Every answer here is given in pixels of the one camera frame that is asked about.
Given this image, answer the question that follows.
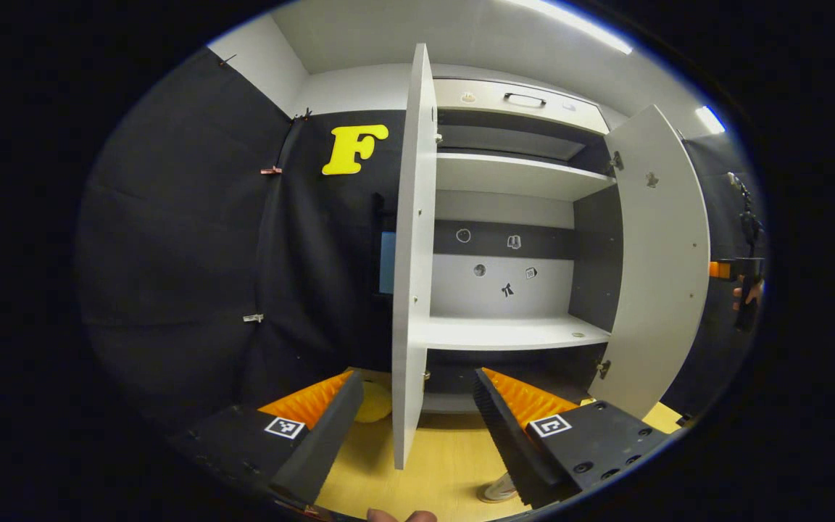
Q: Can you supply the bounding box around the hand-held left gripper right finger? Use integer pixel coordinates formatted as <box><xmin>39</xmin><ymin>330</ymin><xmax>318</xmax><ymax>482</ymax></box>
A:
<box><xmin>473</xmin><ymin>367</ymin><xmax>672</xmax><ymax>510</ymax></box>

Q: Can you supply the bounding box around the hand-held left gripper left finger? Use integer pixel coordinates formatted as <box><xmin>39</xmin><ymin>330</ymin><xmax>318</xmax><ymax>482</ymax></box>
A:
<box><xmin>168</xmin><ymin>370</ymin><xmax>365</xmax><ymax>508</ymax></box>

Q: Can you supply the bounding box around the white cabinet door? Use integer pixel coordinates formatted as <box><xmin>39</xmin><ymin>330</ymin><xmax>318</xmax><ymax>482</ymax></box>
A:
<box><xmin>391</xmin><ymin>43</ymin><xmax>439</xmax><ymax>471</ymax></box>
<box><xmin>588</xmin><ymin>104</ymin><xmax>712</xmax><ymax>421</ymax></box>

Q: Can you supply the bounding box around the white cabinet shelf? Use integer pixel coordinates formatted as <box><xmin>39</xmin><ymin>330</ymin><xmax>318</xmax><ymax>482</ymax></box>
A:
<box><xmin>436</xmin><ymin>152</ymin><xmax>618</xmax><ymax>202</ymax></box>
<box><xmin>417</xmin><ymin>313</ymin><xmax>612</xmax><ymax>352</ymax></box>

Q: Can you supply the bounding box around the white grey cabinet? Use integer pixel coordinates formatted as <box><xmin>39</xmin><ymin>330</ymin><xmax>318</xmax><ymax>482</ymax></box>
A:
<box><xmin>428</xmin><ymin>76</ymin><xmax>625</xmax><ymax>415</ymax></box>

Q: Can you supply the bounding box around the white cabinet drawer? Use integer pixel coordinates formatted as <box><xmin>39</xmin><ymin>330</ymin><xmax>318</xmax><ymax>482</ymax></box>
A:
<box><xmin>433</xmin><ymin>78</ymin><xmax>610</xmax><ymax>136</ymax></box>

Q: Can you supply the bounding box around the black backdrop cloth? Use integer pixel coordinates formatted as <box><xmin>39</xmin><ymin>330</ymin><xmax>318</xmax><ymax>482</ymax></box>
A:
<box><xmin>73</xmin><ymin>47</ymin><xmax>407</xmax><ymax>436</ymax></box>
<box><xmin>660</xmin><ymin>134</ymin><xmax>770</xmax><ymax>418</ymax></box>

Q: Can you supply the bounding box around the yellow round object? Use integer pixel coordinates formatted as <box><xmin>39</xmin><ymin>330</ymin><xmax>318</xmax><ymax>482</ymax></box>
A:
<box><xmin>352</xmin><ymin>381</ymin><xmax>394</xmax><ymax>424</ymax></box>

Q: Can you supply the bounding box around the short ceiling light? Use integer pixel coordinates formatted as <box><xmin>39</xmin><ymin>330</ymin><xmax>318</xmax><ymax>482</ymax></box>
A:
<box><xmin>694</xmin><ymin>105</ymin><xmax>727</xmax><ymax>136</ymax></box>

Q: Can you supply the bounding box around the long ceiling light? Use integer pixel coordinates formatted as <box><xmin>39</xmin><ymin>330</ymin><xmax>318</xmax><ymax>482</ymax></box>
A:
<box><xmin>504</xmin><ymin>0</ymin><xmax>634</xmax><ymax>56</ymax></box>

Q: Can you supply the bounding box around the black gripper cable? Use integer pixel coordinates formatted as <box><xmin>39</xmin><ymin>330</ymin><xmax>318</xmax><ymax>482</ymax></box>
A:
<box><xmin>726</xmin><ymin>172</ymin><xmax>765</xmax><ymax>258</ymax></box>

